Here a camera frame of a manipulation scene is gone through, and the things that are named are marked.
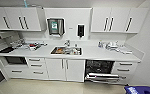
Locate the white wall cabinet door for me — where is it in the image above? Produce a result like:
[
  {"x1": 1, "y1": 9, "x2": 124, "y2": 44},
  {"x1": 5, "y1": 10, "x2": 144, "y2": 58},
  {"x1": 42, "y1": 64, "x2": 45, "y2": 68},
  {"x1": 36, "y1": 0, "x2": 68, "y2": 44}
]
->
[
  {"x1": 124, "y1": 7, "x2": 149, "y2": 34},
  {"x1": 90, "y1": 7, "x2": 111, "y2": 34},
  {"x1": 107, "y1": 7, "x2": 131, "y2": 34}
]

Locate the black bar cabinet handle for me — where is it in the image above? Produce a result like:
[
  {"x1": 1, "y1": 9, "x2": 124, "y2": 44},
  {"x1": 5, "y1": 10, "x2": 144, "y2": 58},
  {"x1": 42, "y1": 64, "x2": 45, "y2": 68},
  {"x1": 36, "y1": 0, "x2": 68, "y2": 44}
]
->
[
  {"x1": 17, "y1": 16, "x2": 25, "y2": 30},
  {"x1": 103, "y1": 17, "x2": 109, "y2": 32},
  {"x1": 2, "y1": 16, "x2": 11, "y2": 30},
  {"x1": 22, "y1": 16, "x2": 30, "y2": 30},
  {"x1": 125, "y1": 17, "x2": 134, "y2": 33},
  {"x1": 108, "y1": 17, "x2": 115, "y2": 32}
]

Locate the slim blue bottle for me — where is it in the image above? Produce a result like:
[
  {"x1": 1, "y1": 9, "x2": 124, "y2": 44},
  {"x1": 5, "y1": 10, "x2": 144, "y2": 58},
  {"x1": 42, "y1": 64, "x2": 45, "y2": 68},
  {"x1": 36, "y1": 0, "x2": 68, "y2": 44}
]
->
[{"x1": 22, "y1": 0, "x2": 28, "y2": 9}]

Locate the stack of white plates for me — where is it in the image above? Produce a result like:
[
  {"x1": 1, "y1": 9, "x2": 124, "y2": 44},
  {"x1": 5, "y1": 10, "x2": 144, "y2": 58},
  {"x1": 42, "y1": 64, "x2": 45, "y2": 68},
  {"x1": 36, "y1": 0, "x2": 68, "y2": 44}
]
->
[{"x1": 105, "y1": 41, "x2": 121, "y2": 51}]

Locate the black base cabinet handle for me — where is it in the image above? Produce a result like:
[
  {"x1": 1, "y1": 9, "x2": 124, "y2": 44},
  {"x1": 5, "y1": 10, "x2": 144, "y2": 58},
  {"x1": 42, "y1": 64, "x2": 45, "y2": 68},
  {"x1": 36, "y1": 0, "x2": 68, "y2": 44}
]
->
[
  {"x1": 65, "y1": 59, "x2": 70, "y2": 70},
  {"x1": 60, "y1": 59, "x2": 64, "y2": 70}
]

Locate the black built-in appliance front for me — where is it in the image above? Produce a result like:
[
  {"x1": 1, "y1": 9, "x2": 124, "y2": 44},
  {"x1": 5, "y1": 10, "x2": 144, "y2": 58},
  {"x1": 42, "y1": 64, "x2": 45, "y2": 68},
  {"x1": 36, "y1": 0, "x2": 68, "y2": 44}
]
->
[{"x1": 3, "y1": 56, "x2": 28, "y2": 67}]

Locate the metal dish rack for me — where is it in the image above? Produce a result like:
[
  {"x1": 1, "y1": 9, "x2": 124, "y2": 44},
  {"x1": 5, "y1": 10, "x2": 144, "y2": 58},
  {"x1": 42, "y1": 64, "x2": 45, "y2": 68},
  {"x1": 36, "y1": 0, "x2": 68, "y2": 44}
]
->
[{"x1": 23, "y1": 39, "x2": 49, "y2": 52}]

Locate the white mug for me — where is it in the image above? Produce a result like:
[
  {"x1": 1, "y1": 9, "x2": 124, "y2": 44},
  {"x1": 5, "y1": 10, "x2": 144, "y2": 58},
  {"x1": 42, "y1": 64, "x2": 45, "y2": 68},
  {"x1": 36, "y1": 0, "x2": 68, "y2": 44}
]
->
[{"x1": 68, "y1": 48, "x2": 75, "y2": 55}]

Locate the steel dishwasher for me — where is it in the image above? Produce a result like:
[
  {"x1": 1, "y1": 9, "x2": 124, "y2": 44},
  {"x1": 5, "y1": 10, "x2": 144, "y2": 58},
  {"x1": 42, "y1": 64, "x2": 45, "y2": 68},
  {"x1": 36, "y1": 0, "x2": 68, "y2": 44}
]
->
[{"x1": 84, "y1": 59, "x2": 121, "y2": 85}]

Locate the blue dish soap bottle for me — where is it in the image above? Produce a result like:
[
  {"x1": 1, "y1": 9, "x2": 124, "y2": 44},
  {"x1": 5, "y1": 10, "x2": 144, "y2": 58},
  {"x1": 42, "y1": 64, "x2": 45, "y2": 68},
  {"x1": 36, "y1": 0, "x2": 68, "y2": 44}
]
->
[{"x1": 97, "y1": 40, "x2": 103, "y2": 48}]

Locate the stainless steel sink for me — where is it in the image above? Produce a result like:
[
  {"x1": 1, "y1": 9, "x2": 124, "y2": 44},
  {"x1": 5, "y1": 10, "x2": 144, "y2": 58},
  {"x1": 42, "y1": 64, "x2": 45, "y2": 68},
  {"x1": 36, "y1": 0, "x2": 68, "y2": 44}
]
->
[{"x1": 50, "y1": 45, "x2": 83, "y2": 57}]

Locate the steel paper towel dispenser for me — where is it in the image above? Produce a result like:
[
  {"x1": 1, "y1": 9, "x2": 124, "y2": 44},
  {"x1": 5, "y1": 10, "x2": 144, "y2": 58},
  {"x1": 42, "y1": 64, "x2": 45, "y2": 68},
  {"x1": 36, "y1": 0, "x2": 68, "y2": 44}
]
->
[{"x1": 46, "y1": 17, "x2": 66, "y2": 37}]

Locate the black soap dispenser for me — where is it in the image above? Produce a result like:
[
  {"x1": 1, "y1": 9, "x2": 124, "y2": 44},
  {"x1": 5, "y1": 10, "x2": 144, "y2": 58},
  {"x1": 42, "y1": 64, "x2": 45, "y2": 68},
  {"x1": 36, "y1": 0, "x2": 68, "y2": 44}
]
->
[{"x1": 76, "y1": 23, "x2": 86, "y2": 38}]

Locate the chrome faucet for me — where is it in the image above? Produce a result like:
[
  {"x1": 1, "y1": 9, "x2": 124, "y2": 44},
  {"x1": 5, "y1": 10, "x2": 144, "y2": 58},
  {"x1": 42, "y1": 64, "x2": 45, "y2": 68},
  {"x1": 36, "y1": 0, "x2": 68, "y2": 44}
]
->
[{"x1": 63, "y1": 39, "x2": 72, "y2": 47}]

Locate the small white bottle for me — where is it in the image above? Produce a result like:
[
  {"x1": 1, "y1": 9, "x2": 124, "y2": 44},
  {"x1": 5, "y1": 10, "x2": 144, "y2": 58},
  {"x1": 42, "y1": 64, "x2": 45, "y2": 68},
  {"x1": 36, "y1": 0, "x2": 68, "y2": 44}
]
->
[{"x1": 101, "y1": 42, "x2": 106, "y2": 49}]

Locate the white base cabinet door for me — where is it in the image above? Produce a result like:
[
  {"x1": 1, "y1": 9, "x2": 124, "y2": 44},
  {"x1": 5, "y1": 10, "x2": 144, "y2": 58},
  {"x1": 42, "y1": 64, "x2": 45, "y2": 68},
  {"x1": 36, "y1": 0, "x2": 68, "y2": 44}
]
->
[
  {"x1": 64, "y1": 58, "x2": 86, "y2": 83},
  {"x1": 45, "y1": 58, "x2": 67, "y2": 82}
]

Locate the white plain wall cabinet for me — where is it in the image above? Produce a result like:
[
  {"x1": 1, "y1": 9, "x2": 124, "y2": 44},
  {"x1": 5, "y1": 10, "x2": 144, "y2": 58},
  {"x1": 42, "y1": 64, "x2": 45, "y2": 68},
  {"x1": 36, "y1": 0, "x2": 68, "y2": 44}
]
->
[{"x1": 0, "y1": 6, "x2": 43, "y2": 33}]

